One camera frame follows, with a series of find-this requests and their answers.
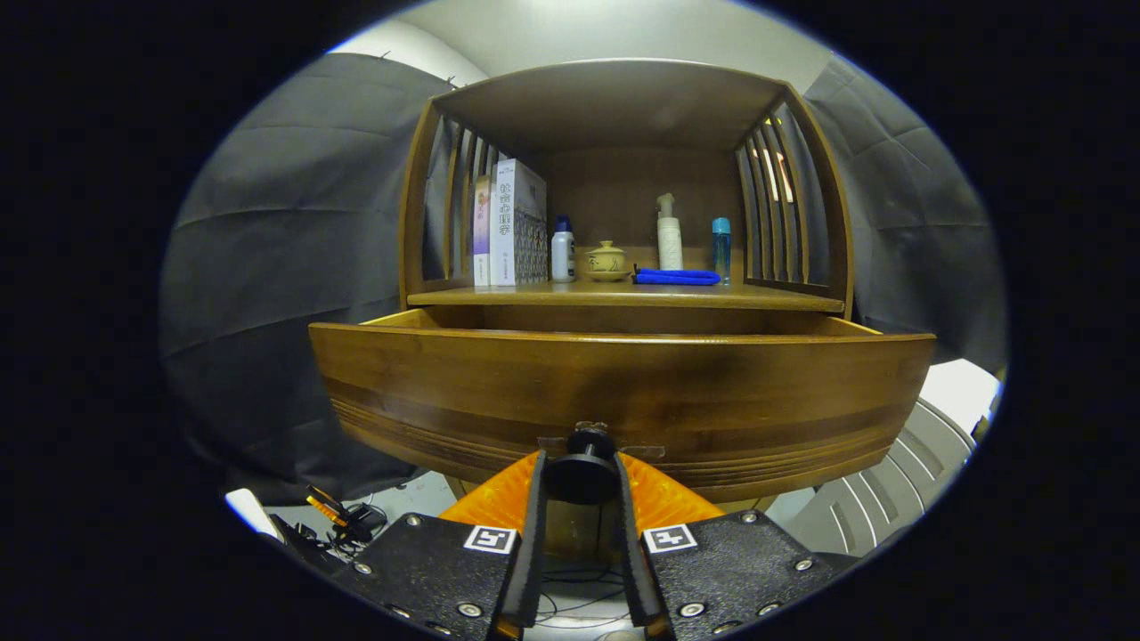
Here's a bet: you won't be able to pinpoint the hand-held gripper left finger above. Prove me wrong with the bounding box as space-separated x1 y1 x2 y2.
334 450 549 641

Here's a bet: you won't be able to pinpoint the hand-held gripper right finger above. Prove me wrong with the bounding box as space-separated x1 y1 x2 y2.
613 451 838 641

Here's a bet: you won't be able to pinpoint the black round drawer knob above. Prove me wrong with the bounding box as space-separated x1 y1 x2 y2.
543 429 620 506

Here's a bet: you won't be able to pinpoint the curved wooden drawer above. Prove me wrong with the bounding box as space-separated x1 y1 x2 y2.
307 307 938 504

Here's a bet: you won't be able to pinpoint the wooden cabinet countertop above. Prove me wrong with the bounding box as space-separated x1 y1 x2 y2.
407 279 845 314

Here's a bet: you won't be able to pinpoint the grey filing cabinet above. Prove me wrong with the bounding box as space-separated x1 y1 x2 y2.
766 358 1003 557

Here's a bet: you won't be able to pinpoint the brown wooden cabinet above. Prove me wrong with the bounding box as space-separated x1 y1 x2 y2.
396 58 856 562

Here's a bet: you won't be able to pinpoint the black orange device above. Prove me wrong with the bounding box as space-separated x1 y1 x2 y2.
303 485 388 548

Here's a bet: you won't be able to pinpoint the white flat object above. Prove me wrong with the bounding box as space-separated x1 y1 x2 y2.
224 488 281 540

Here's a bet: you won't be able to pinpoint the folded blue cloth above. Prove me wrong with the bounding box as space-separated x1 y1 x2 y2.
632 264 722 287

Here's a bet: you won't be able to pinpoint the yellow lidded ceramic teacup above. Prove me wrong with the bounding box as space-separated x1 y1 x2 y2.
584 239 630 283

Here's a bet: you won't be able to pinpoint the white bottle with blue cap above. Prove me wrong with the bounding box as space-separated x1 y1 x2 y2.
550 215 577 284

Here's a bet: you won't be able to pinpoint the clear blue bottle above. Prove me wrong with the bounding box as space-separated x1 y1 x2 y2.
711 217 733 286

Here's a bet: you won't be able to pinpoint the white pump bottle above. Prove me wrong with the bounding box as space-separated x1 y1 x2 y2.
655 193 685 272

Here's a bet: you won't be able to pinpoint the thin pink purple book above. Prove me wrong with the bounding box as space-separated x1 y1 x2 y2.
472 174 493 287

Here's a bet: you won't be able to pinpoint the thick white book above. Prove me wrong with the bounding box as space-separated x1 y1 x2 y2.
489 158 550 287

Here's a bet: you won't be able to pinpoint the black floor cables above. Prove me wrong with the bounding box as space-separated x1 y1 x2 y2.
534 561 629 629

